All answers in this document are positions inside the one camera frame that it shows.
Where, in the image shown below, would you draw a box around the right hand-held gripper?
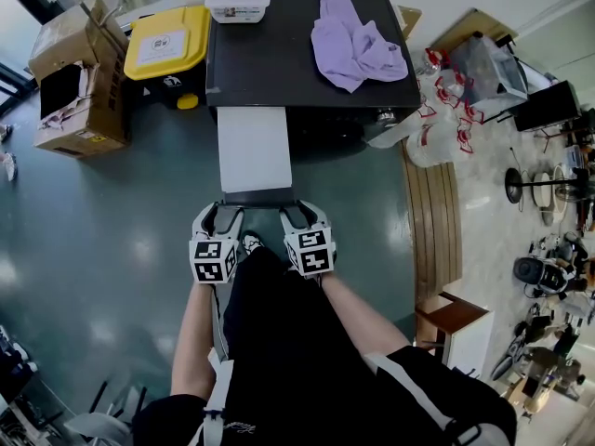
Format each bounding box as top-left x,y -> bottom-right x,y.
277,199 -> 337,279

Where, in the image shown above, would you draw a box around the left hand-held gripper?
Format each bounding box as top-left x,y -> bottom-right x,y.
189,203 -> 245,286

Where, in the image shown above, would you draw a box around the white drawer tray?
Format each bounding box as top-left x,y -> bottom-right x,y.
216,106 -> 301,209

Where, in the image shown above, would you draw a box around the person's right forearm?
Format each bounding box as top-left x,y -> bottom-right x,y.
319,271 -> 413,355

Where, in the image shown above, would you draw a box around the person's left forearm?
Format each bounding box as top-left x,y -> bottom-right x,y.
170,283 -> 222,397

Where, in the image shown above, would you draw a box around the cardboard boxes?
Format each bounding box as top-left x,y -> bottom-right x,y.
32,0 -> 131,160

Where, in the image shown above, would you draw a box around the person's left shoe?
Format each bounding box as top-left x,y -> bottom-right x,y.
240,230 -> 266,256

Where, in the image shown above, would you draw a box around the wooden slatted bench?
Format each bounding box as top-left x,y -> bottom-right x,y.
400,153 -> 464,304

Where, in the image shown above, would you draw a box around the person's black clothing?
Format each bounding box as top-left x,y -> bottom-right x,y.
132,246 -> 518,446

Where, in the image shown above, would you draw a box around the cluster of clear water jugs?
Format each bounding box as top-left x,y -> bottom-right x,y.
369,46 -> 487,169

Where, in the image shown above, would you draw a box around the black washing machine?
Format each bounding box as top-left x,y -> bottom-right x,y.
204,0 -> 422,157

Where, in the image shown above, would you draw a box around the purple cloth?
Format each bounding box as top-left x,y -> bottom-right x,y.
310,0 -> 409,94

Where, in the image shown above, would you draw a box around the black bin with yellow lid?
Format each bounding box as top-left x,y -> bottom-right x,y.
123,5 -> 211,111

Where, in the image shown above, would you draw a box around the white cabinet with wooden top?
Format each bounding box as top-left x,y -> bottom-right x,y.
415,290 -> 495,380

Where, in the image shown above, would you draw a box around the black floor fan stand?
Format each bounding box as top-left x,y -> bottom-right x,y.
504,167 -> 595,203

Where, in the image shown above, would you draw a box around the white plastic lidded box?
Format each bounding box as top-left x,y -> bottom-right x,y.
204,0 -> 272,24

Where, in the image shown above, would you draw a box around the small flat cardboard piece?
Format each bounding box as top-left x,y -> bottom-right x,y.
396,5 -> 423,41

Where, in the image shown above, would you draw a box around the black round device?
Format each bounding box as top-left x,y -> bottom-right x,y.
513,256 -> 573,296

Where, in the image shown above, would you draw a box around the clear plastic storage bag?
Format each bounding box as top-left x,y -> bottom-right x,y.
450,33 -> 531,109

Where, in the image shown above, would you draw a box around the white round planter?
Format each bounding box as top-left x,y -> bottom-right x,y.
532,164 -> 571,225

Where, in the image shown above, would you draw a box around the closed cardboard box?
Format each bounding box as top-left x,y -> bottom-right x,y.
27,16 -> 101,83

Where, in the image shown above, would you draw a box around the large leaning cardboard sheet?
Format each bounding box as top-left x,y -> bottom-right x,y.
430,7 -> 520,53

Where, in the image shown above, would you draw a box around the black flat monitor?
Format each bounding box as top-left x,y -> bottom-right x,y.
513,80 -> 583,133

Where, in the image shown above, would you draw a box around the white harness strap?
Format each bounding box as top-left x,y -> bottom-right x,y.
188,348 -> 235,446

